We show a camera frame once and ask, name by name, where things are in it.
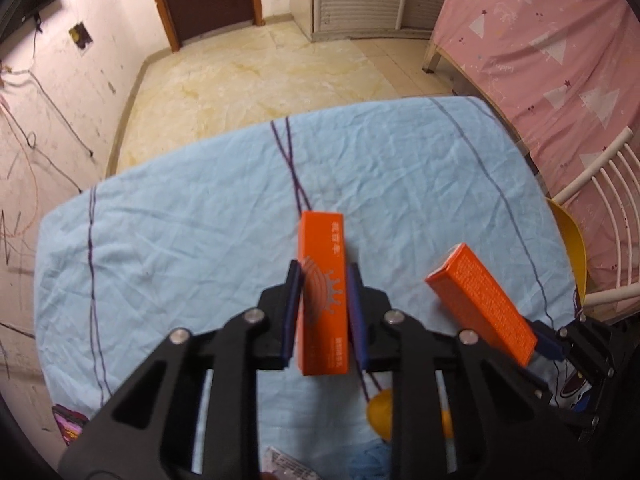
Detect blue knit cloth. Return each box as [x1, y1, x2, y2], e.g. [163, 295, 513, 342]
[350, 442, 393, 480]

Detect yellow and black wall sticker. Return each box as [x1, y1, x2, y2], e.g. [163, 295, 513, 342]
[68, 21, 93, 53]

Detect wooden bed frame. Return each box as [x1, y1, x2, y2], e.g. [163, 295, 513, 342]
[422, 40, 526, 151]

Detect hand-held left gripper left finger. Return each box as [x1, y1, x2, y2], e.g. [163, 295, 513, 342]
[57, 259, 303, 480]

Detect white metal chair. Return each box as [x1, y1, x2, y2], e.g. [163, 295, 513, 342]
[552, 127, 640, 311]

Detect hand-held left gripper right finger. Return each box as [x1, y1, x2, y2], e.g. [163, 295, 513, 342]
[348, 261, 591, 480]

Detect brown wooden door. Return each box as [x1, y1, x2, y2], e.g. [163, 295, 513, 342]
[144, 0, 263, 53]

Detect small white printed packet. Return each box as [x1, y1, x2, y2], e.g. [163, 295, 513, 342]
[262, 446, 318, 480]

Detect black wall cable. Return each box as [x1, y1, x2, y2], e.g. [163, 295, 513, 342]
[27, 15, 96, 157]

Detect orange cardboard box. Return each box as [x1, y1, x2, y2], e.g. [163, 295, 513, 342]
[425, 243, 538, 367]
[295, 211, 349, 377]

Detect colourful printed bag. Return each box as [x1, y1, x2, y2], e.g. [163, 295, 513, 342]
[52, 405, 91, 446]

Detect pink printed bed sheet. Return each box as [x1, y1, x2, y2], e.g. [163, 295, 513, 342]
[431, 0, 640, 293]

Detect yellow plastic bin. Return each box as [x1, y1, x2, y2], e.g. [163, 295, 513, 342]
[545, 197, 587, 306]

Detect light blue table cloth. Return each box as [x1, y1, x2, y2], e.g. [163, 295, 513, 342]
[34, 96, 583, 480]

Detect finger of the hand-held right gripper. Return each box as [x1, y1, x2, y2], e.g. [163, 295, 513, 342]
[531, 319, 603, 378]

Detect yellow bottle with cap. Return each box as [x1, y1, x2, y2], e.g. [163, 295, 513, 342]
[366, 389, 456, 443]

